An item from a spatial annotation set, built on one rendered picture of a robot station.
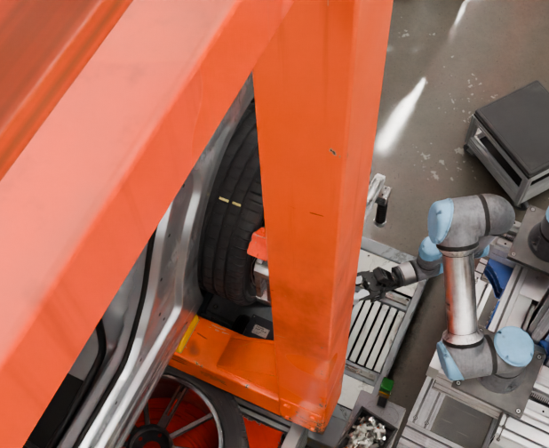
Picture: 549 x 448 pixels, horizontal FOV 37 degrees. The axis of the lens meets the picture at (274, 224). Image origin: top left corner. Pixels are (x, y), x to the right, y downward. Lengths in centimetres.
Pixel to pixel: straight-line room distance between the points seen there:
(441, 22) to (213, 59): 381
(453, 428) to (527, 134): 130
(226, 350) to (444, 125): 183
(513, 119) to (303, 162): 244
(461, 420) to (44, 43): 294
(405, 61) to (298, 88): 311
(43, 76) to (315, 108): 90
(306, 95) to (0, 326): 73
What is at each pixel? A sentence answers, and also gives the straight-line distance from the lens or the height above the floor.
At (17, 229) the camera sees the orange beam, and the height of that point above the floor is 273.
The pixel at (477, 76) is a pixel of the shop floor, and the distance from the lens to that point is 432.
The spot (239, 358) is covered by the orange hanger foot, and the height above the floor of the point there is 74.
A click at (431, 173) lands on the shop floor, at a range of 393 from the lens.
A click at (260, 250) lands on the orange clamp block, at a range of 245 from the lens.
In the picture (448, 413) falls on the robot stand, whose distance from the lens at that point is 324.
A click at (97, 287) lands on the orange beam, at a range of 69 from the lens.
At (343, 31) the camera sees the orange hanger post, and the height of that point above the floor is 246.
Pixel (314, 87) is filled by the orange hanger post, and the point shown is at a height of 233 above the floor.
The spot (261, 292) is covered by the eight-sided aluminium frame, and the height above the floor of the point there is 80.
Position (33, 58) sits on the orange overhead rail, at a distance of 38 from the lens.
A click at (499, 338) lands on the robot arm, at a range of 245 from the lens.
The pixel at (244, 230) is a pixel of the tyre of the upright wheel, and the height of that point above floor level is 109.
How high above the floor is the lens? 327
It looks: 61 degrees down
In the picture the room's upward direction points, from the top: 3 degrees counter-clockwise
